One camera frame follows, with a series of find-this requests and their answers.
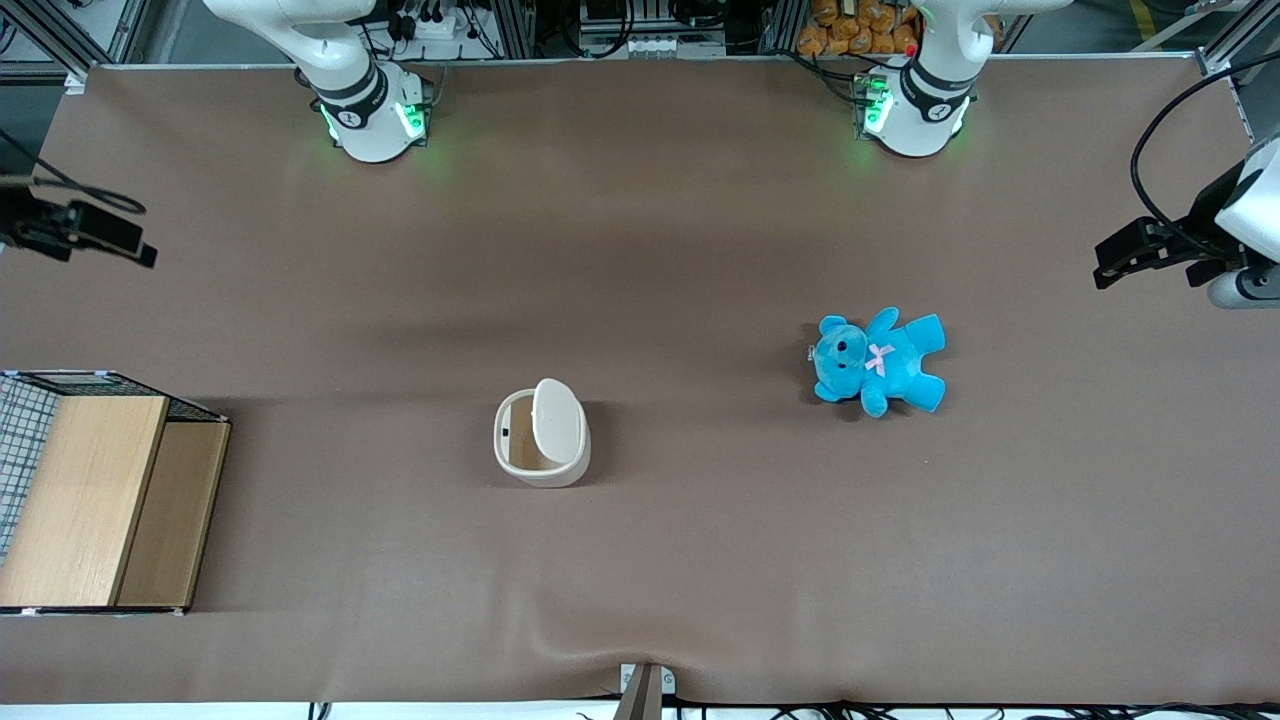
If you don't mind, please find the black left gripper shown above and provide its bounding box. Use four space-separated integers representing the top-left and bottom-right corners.
1093 160 1253 292

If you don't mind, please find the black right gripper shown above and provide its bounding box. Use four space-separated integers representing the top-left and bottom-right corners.
0 176 159 269

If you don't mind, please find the white lidded trash can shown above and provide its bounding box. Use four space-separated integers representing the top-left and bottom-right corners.
493 378 593 489

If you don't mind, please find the blue teddy bear plush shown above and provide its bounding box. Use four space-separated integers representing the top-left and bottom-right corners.
808 307 948 419

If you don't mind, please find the orange plush toys pile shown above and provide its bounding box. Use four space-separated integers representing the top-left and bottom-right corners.
796 0 923 58

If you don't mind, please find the white power strip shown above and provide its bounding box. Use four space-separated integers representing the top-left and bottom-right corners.
396 8 473 43

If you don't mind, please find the brown table mat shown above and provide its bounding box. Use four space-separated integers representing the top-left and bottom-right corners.
0 55 1280 707

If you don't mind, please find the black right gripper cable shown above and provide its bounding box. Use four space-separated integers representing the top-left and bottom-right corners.
0 128 148 217

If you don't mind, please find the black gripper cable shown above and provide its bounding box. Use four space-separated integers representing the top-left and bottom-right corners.
1130 50 1280 263
0 128 148 217

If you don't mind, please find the grey wrist camera cylinder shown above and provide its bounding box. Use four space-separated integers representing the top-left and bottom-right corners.
1207 264 1280 310

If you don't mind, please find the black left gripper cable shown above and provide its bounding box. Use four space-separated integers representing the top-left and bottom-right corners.
1130 50 1280 263

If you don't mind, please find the aluminium frame post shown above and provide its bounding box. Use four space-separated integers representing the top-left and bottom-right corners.
1192 0 1280 77
0 0 151 83

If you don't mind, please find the wooden shelf with wire mesh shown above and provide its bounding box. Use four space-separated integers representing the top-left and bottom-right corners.
0 370 233 616

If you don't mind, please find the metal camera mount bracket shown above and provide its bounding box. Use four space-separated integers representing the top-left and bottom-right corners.
612 662 677 720

